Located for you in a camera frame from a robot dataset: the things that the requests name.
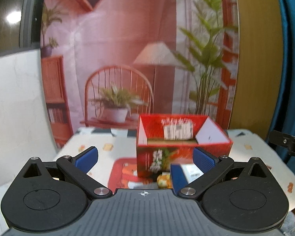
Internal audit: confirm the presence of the printed living room backdrop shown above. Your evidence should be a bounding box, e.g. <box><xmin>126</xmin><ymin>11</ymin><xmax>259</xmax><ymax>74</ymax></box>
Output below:
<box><xmin>41</xmin><ymin>0</ymin><xmax>239</xmax><ymax>148</ymax></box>

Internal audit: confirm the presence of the white barcode label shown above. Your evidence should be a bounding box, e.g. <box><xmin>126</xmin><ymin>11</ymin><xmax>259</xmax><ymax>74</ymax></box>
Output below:
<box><xmin>163</xmin><ymin>123</ymin><xmax>193</xmax><ymax>140</ymax></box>

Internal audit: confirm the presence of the red strawberry cardboard box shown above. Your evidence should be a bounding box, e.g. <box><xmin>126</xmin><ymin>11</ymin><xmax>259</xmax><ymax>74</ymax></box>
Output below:
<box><xmin>136</xmin><ymin>113</ymin><xmax>233</xmax><ymax>177</ymax></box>

